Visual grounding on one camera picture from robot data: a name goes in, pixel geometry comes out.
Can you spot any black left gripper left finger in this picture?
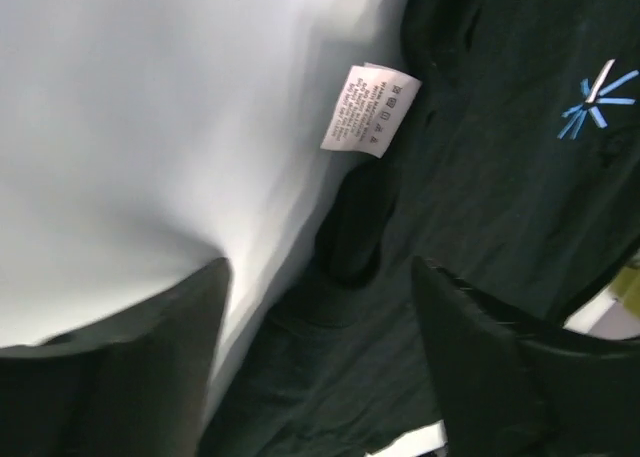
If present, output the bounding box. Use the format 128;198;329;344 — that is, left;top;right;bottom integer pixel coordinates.
1;258;231;457

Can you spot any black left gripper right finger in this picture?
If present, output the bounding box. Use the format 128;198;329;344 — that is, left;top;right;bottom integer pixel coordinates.
411;258;639;456

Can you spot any green plastic basket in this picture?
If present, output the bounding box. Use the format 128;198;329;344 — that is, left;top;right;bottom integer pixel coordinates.
611;251;639;309

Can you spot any black t shirt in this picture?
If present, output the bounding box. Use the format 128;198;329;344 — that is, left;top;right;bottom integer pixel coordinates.
198;0;639;456

